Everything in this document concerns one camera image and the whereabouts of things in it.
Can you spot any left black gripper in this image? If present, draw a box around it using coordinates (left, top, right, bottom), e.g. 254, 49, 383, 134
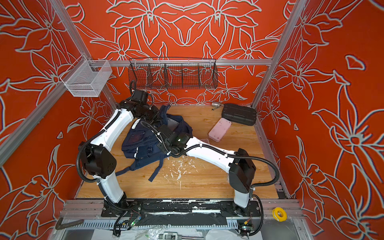
138, 104, 164, 125

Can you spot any navy blue backpack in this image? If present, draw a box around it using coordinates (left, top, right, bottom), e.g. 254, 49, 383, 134
116, 105, 193, 182

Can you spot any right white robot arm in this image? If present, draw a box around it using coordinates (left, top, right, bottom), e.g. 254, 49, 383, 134
152, 125, 280, 209

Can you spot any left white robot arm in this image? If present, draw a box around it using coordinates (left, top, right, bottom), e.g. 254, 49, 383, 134
76, 99, 159, 211

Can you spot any pink pencil case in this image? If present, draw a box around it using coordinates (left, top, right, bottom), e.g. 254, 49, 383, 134
208, 118, 232, 142

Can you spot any silver metal socket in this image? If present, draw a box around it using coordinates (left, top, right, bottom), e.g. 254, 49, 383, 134
212, 102, 222, 108

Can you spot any black hard plastic case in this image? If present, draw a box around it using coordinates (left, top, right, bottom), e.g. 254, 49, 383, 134
222, 103, 257, 126

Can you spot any yellow tape roll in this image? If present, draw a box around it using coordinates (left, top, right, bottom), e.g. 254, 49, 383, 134
272, 207, 288, 222

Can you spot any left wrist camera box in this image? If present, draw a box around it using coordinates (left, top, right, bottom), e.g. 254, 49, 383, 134
131, 90, 149, 105

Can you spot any black wire wall basket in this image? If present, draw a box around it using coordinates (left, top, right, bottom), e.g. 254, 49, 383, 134
128, 58, 219, 90

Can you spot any white wire wall basket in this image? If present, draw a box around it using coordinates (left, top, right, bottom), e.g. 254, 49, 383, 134
60, 55, 113, 97

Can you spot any rusty metal bracket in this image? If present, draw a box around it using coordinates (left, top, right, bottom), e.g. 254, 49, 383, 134
55, 218, 85, 230

